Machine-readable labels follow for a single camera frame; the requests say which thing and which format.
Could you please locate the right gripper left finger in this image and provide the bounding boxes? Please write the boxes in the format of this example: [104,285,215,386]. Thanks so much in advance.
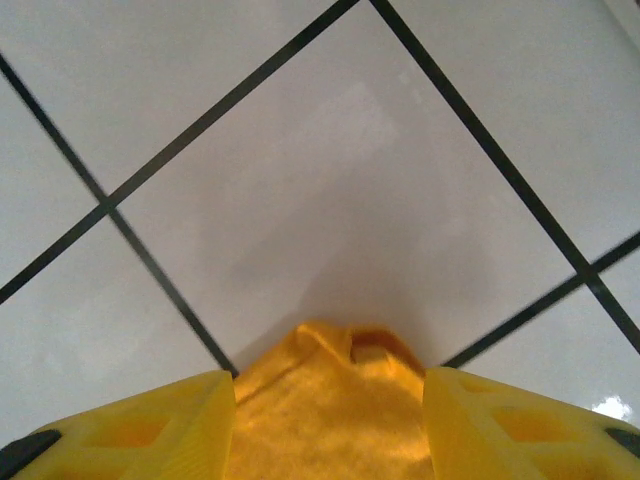
[0,369,237,480]

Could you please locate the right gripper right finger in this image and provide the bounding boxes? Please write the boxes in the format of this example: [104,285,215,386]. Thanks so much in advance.
[422,366,640,480]

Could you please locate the yellow t-shirt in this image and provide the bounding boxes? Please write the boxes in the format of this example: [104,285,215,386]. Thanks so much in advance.
[221,319,437,480]

